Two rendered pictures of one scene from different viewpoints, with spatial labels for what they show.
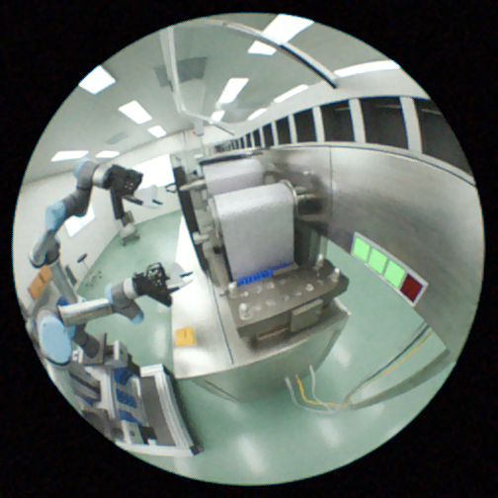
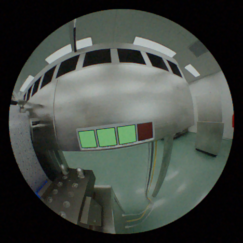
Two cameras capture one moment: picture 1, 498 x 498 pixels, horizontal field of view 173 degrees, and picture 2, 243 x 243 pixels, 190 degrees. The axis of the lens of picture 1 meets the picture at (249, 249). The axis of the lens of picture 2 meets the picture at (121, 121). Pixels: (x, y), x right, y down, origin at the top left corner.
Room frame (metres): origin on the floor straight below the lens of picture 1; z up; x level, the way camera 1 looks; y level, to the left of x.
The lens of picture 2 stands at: (0.17, -0.12, 1.24)
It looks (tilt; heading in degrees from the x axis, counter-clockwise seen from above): 3 degrees down; 276
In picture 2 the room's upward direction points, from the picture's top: 7 degrees counter-clockwise
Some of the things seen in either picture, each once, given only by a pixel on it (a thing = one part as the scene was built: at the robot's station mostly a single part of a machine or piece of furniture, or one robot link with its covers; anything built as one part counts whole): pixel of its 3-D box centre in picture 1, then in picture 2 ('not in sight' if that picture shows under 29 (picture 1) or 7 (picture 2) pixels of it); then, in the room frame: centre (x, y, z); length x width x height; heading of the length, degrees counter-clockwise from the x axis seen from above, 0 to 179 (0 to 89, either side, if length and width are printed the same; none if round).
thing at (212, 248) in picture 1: (215, 264); not in sight; (0.54, 0.14, 1.05); 0.06 x 0.05 x 0.31; 103
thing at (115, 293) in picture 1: (119, 292); not in sight; (0.36, 0.50, 1.11); 0.11 x 0.08 x 0.09; 103
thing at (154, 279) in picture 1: (150, 281); not in sight; (0.40, 0.34, 1.12); 0.12 x 0.08 x 0.09; 103
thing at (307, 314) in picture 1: (306, 316); (93, 213); (0.29, -0.14, 0.97); 0.10 x 0.03 x 0.11; 103
